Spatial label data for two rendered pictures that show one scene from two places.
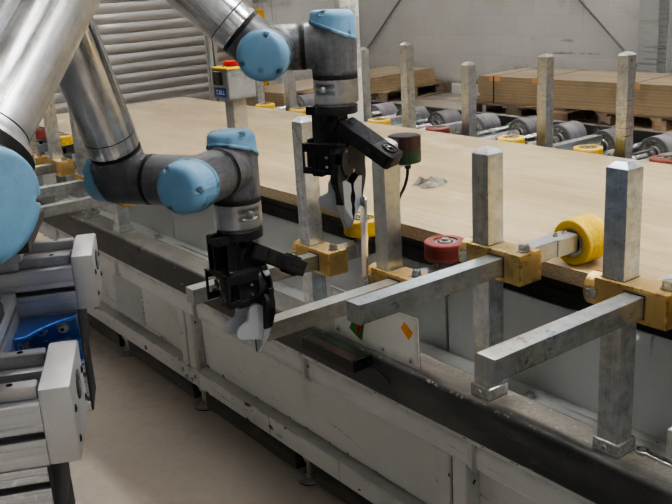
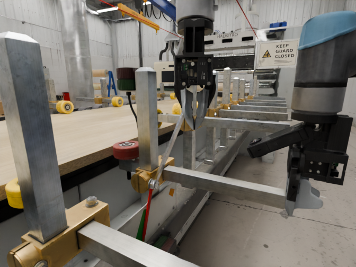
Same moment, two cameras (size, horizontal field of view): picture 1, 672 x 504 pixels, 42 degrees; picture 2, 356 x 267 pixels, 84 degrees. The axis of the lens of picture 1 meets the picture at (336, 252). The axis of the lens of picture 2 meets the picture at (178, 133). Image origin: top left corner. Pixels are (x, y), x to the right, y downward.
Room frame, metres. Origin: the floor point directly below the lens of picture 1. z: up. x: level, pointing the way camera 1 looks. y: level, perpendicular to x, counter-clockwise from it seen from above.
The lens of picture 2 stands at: (1.69, 0.35, 1.07)
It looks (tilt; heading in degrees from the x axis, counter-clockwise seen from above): 14 degrees down; 243
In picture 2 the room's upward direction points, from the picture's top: straight up
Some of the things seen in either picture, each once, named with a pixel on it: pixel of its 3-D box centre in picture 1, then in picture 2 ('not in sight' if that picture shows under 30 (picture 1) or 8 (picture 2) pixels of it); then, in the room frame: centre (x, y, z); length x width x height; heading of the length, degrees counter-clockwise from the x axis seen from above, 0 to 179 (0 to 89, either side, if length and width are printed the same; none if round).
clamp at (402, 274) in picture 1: (399, 282); (153, 172); (1.53, -0.11, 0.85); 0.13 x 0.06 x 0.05; 36
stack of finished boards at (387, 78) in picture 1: (341, 85); not in sight; (10.15, -0.19, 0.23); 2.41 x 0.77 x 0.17; 133
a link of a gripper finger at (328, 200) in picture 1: (333, 203); (201, 109); (1.46, 0.00, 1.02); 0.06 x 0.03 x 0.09; 56
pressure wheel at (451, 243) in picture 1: (445, 266); (127, 161); (1.58, -0.21, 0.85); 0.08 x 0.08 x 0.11
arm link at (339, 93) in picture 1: (335, 92); (196, 14); (1.47, -0.01, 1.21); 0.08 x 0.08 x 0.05
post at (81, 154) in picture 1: (83, 164); not in sight; (2.76, 0.79, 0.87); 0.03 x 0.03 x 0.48; 36
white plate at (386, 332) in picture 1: (372, 326); (151, 217); (1.56, -0.06, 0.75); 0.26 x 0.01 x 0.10; 36
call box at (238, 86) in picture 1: (233, 83); not in sight; (1.96, 0.20, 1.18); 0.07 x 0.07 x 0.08; 36
